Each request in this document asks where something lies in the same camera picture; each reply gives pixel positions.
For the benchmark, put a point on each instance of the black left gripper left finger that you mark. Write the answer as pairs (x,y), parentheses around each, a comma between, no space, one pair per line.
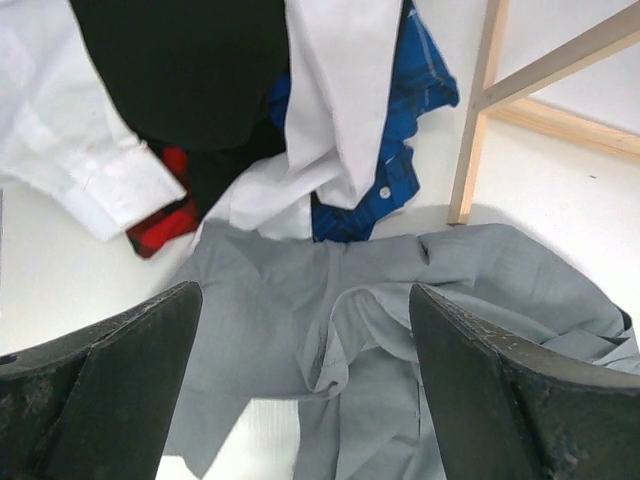
(97,403)

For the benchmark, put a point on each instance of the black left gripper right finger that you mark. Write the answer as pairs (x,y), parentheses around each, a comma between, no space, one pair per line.
(504,407)

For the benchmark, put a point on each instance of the grey shirt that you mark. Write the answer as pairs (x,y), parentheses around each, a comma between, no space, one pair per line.
(328,325)

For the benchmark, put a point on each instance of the white shirt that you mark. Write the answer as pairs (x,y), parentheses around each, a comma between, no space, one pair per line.
(88,86)

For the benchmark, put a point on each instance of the blue plaid shirt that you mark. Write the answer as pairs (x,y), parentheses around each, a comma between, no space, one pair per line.
(400,125)

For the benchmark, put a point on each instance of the red plaid garment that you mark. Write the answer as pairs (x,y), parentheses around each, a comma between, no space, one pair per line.
(176,219)

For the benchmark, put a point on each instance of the wooden clothes rack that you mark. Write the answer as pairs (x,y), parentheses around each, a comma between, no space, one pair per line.
(508,100)

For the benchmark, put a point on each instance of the black garment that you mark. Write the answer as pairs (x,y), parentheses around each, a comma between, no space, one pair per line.
(196,75)

